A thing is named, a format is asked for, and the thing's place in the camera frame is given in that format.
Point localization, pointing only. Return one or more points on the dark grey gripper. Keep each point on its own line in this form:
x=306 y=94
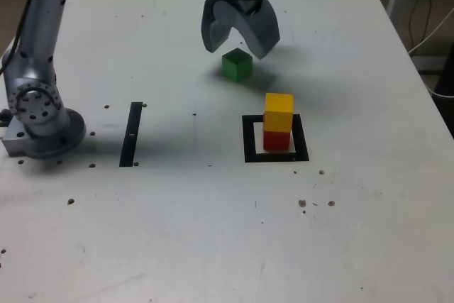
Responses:
x=250 y=6

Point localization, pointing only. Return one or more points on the green cube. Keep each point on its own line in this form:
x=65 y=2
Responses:
x=236 y=67

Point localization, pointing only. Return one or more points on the yellow cube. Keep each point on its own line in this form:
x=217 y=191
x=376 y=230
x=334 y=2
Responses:
x=278 y=113

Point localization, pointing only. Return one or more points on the red cube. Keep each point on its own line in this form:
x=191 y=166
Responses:
x=276 y=141

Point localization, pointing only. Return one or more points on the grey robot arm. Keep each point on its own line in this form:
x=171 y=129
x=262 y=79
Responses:
x=39 y=69

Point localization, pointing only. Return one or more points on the black tape square outline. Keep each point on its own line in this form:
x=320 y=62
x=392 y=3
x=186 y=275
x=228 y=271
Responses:
x=248 y=140

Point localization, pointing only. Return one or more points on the black tape strip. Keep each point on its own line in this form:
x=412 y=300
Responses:
x=129 y=140

